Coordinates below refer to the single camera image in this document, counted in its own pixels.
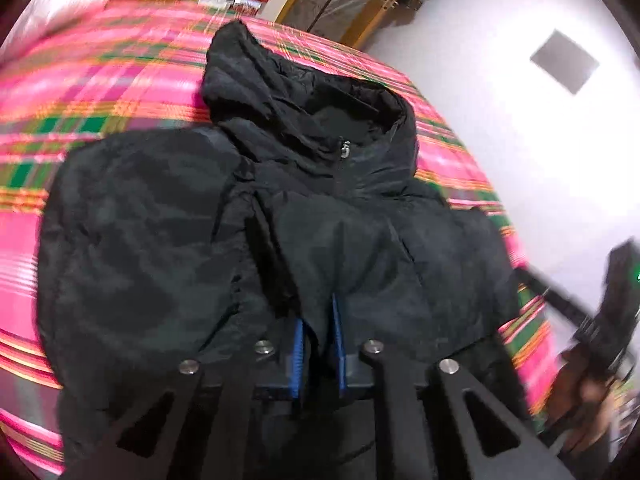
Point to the grey square wall panel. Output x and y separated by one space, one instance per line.
565 62

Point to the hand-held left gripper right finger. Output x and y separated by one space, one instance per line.
341 355

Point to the pink plaid bed sheet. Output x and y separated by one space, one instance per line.
100 85

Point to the black hooded jacket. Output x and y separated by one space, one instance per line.
150 235

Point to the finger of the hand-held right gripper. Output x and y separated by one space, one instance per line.
550 297

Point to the person's right hand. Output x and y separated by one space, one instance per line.
580 400

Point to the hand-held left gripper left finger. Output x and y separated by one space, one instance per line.
298 360

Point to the white pillow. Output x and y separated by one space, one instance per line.
55 5

